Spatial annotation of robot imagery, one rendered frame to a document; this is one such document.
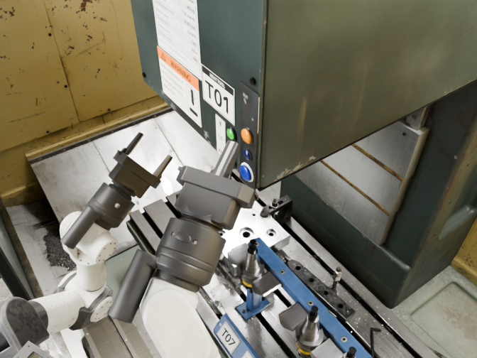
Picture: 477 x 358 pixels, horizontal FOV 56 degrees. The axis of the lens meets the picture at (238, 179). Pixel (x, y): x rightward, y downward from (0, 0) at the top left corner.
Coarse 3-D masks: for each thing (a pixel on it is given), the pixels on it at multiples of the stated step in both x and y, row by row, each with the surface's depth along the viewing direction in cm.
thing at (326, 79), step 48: (144, 0) 85; (240, 0) 59; (288, 0) 56; (336, 0) 62; (384, 0) 67; (432, 0) 75; (144, 48) 95; (240, 48) 64; (288, 48) 61; (336, 48) 67; (384, 48) 75; (432, 48) 84; (288, 96) 67; (336, 96) 74; (384, 96) 83; (432, 96) 95; (288, 144) 74; (336, 144) 83
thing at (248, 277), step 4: (244, 260) 116; (260, 260) 116; (240, 264) 115; (240, 268) 114; (240, 272) 115; (244, 272) 114; (260, 272) 113; (244, 276) 113; (248, 276) 112; (252, 276) 112; (256, 276) 112; (260, 276) 113; (244, 280) 114; (248, 280) 114; (252, 280) 114
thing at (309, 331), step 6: (306, 318) 97; (318, 318) 97; (306, 324) 97; (312, 324) 96; (318, 324) 97; (300, 330) 101; (306, 330) 98; (312, 330) 97; (318, 330) 99; (306, 336) 99; (312, 336) 99; (318, 336) 100
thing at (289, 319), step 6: (294, 306) 107; (300, 306) 107; (282, 312) 106; (288, 312) 106; (294, 312) 106; (300, 312) 106; (306, 312) 106; (282, 318) 105; (288, 318) 105; (294, 318) 105; (300, 318) 105; (282, 324) 104; (288, 324) 104; (294, 324) 104; (294, 330) 103
